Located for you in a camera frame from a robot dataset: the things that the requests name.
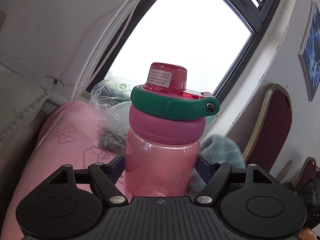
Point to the blue framed wall picture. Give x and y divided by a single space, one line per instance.
309 52

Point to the teal microfibre cloth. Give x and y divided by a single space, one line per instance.
215 148

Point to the clear plastic bag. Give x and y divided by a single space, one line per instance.
110 100

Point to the black window frame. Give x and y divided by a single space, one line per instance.
257 16

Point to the pink printed table cloth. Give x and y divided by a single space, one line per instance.
69 136

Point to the maroon gold-framed chair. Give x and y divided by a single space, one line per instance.
271 128

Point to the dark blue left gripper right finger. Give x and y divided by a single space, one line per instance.
203 172

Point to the beige sofa cushion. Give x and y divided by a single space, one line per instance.
20 98

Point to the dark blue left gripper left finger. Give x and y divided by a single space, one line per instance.
115 168

